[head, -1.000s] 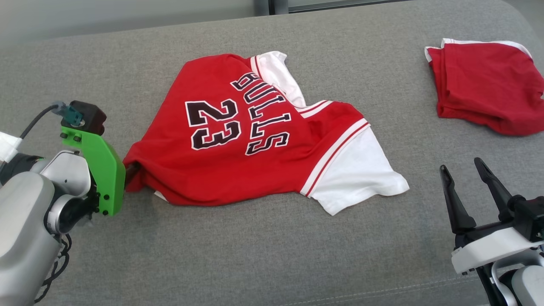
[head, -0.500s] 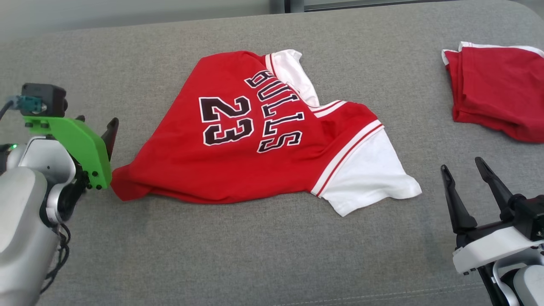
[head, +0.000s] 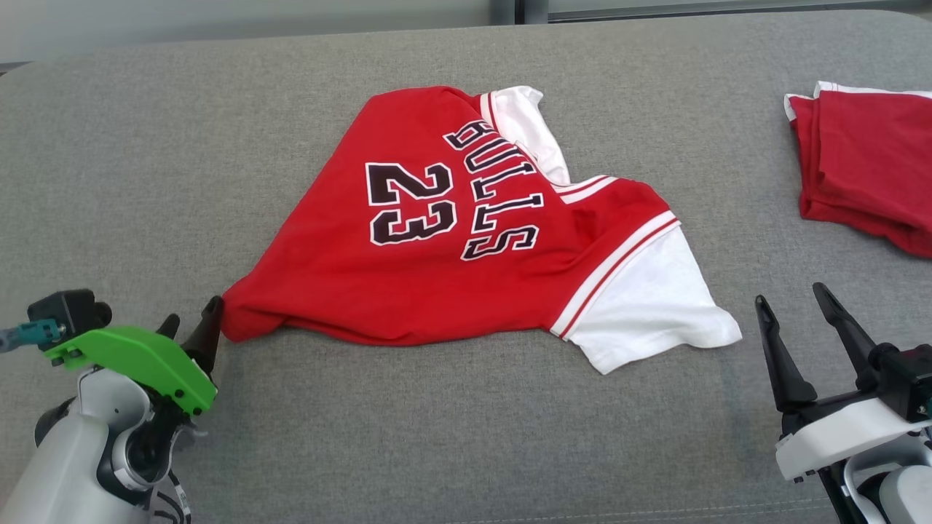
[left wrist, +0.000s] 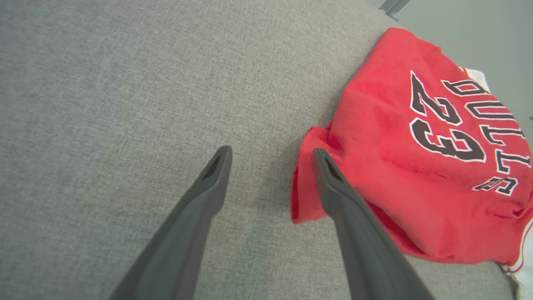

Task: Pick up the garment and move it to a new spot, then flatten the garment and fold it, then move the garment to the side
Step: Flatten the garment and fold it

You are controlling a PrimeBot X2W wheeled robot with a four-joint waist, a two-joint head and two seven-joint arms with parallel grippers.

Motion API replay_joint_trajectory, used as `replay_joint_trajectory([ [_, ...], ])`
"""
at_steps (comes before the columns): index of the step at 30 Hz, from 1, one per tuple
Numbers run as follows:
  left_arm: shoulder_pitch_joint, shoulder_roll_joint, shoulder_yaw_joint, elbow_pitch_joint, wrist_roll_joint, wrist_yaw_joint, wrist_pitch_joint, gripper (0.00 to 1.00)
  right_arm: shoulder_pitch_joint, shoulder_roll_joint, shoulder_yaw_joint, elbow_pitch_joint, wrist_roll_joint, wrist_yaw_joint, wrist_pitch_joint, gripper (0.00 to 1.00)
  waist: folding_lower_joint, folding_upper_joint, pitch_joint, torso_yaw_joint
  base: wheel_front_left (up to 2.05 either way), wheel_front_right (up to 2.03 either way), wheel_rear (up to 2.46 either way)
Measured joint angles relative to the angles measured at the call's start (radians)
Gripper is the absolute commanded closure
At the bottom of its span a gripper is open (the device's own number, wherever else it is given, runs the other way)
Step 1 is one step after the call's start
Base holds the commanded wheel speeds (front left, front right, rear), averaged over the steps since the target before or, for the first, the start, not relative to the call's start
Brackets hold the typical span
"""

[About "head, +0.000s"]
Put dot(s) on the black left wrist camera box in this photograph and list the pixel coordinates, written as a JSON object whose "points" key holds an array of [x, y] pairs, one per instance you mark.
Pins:
{"points": [[69, 313]]}

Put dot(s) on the grey fabric sofa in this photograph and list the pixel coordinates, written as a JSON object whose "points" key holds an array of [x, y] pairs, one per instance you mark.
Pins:
{"points": [[145, 182]]}

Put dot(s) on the red Bulls jersey white sleeves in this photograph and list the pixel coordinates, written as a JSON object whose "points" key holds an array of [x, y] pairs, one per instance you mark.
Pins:
{"points": [[437, 284]]}

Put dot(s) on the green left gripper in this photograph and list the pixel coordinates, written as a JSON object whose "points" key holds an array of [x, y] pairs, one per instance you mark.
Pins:
{"points": [[138, 349]]}

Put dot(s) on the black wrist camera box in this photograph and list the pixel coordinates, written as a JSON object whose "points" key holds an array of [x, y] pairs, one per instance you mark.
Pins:
{"points": [[69, 313], [906, 378]]}

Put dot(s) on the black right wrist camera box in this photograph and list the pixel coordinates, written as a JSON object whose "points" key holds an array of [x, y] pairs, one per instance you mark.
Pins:
{"points": [[906, 378]]}

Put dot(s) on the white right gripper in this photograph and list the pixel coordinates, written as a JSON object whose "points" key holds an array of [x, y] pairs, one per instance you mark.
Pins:
{"points": [[837, 437]]}

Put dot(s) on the red shorts white stripe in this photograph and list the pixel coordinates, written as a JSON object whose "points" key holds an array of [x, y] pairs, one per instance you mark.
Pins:
{"points": [[874, 167]]}

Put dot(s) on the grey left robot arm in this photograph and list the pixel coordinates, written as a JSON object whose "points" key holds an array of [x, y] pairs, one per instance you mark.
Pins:
{"points": [[65, 466]]}

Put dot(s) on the grey partition base rail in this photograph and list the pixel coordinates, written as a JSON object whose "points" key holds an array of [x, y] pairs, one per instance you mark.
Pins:
{"points": [[728, 9]]}

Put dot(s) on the grey double partition post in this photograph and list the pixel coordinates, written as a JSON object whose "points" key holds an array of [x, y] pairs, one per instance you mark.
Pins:
{"points": [[531, 9]]}

